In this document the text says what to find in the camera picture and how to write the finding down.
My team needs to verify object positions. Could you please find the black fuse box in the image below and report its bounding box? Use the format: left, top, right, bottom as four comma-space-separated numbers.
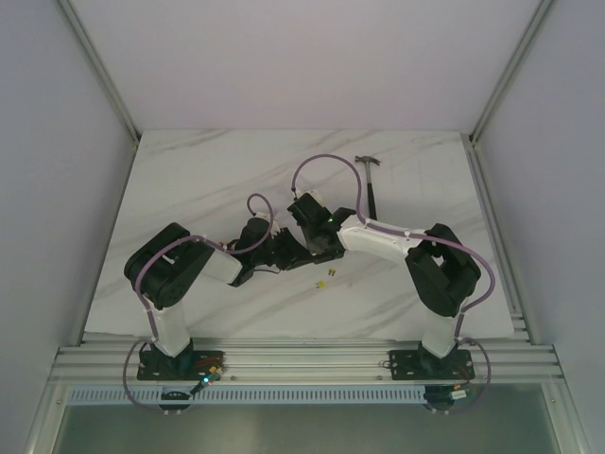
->
307, 239, 345, 265

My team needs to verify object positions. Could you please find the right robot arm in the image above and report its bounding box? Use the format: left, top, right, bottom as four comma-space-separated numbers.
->
287, 191, 481, 377

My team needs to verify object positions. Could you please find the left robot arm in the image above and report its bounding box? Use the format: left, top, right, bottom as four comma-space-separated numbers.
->
124, 216, 312, 380

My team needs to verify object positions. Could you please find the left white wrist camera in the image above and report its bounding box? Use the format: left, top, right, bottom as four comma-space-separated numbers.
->
255, 212, 281, 237

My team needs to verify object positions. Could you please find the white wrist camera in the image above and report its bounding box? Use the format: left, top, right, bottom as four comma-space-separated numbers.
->
307, 190, 324, 205
255, 212, 281, 237

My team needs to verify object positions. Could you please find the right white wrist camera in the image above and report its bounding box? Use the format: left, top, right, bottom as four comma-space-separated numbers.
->
307, 190, 324, 205

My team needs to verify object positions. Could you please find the claw hammer black handle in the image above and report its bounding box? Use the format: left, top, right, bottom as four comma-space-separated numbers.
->
354, 156, 381, 220

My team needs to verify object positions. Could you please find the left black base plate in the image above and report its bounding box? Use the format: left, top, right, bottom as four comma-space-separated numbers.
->
137, 350, 224, 381

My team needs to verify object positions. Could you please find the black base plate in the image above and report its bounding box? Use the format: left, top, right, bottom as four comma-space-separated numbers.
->
388, 346, 475, 381
137, 350, 224, 381

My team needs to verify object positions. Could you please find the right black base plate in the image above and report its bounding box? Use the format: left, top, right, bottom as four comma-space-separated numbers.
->
388, 346, 475, 381

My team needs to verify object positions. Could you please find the slotted grey cable duct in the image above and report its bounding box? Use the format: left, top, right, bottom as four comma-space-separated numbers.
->
66, 385, 426, 406

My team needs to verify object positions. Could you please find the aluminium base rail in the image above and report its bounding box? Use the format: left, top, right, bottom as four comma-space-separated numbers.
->
49, 335, 563, 385

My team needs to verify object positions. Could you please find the right aluminium frame post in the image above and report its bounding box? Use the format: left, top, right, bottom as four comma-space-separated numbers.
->
469, 0, 558, 147

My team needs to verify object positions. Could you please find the aluminium frame post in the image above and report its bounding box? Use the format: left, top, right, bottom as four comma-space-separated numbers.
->
56, 0, 142, 145
469, 0, 558, 147

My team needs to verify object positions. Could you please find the left aluminium frame post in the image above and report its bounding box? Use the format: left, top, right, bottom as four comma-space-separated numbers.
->
56, 0, 142, 145

